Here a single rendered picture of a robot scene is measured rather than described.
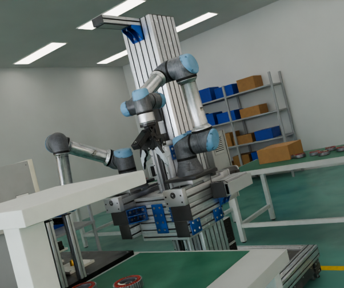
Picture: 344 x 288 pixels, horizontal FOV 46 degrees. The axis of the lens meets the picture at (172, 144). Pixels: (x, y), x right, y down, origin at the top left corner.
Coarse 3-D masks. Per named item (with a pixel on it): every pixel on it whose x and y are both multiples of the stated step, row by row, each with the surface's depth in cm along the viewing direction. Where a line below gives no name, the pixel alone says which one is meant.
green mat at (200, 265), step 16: (144, 256) 192; (160, 256) 185; (176, 256) 179; (192, 256) 174; (208, 256) 169; (224, 256) 164; (240, 256) 159; (112, 272) 179; (128, 272) 173; (144, 272) 168; (160, 272) 163; (176, 272) 159; (192, 272) 154; (208, 272) 150; (224, 272) 146
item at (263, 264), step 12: (144, 252) 200; (156, 252) 194; (252, 252) 161; (264, 252) 157; (276, 252) 154; (240, 264) 151; (252, 264) 148; (264, 264) 145; (276, 264) 146; (96, 276) 180; (228, 276) 142; (240, 276) 139; (252, 276) 137; (264, 276) 138
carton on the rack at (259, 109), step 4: (264, 104) 799; (248, 108) 790; (252, 108) 785; (256, 108) 780; (260, 108) 781; (264, 108) 795; (240, 112) 802; (244, 112) 796; (248, 112) 791; (252, 112) 786; (256, 112) 782; (260, 112) 778; (264, 112) 792; (244, 116) 798; (248, 116) 793
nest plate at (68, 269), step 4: (84, 260) 199; (88, 260) 197; (92, 260) 195; (68, 264) 199; (84, 264) 191; (88, 264) 193; (64, 268) 193; (68, 268) 191; (72, 268) 190; (68, 272) 185; (72, 272) 185
